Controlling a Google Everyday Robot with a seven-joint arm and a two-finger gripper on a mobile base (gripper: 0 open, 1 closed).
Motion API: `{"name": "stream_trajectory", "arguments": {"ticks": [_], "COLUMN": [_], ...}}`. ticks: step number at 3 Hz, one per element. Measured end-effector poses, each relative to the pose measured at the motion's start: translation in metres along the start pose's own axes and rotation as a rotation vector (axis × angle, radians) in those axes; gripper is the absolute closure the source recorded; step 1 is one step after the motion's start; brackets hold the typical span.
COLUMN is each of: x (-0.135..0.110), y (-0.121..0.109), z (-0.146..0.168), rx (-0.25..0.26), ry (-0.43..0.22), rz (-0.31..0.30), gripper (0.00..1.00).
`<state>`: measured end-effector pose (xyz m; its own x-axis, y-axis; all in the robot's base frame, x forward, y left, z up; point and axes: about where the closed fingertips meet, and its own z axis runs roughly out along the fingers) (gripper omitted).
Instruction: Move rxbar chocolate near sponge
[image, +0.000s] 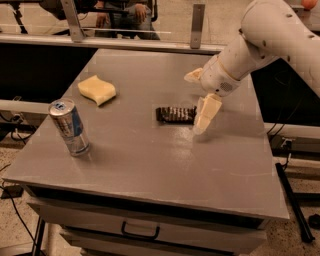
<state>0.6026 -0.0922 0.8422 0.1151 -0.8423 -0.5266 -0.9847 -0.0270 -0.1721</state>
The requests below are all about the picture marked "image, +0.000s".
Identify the orange ball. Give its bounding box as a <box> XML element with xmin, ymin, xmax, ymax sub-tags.
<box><xmin>301</xmin><ymin>0</ymin><xmax>318</xmax><ymax>11</ymax></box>

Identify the seated person in jeans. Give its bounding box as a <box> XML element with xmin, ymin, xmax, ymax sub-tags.
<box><xmin>95</xmin><ymin>0</ymin><xmax>160</xmax><ymax>40</ymax></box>

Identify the black rxbar chocolate wrapper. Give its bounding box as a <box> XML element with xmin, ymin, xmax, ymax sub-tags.
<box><xmin>155</xmin><ymin>107</ymin><xmax>196</xmax><ymax>124</ymax></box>

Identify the black pole on floor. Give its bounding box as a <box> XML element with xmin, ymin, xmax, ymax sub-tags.
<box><xmin>275</xmin><ymin>163</ymin><xmax>315</xmax><ymax>243</ymax></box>

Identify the white drawer with black handle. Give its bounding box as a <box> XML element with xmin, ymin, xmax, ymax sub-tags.
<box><xmin>28</xmin><ymin>197</ymin><xmax>266</xmax><ymax>256</ymax></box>

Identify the silver blue energy drink can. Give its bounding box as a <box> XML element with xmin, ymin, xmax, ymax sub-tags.
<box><xmin>48</xmin><ymin>98</ymin><xmax>89</xmax><ymax>156</ymax></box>

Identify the yellow sponge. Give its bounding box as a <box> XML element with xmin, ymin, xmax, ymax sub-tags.
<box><xmin>78</xmin><ymin>75</ymin><xmax>116</xmax><ymax>106</ymax></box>

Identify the metal railing frame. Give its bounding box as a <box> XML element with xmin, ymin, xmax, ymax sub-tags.
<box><xmin>0</xmin><ymin>0</ymin><xmax>231</xmax><ymax>56</ymax></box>

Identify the black floor cable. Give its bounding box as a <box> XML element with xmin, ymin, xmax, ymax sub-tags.
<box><xmin>0</xmin><ymin>163</ymin><xmax>37</xmax><ymax>248</ymax></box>

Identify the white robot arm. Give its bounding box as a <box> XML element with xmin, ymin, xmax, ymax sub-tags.
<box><xmin>185</xmin><ymin>0</ymin><xmax>320</xmax><ymax>135</ymax></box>

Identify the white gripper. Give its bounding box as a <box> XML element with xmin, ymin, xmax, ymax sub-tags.
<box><xmin>184</xmin><ymin>55</ymin><xmax>240</xmax><ymax>135</ymax></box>

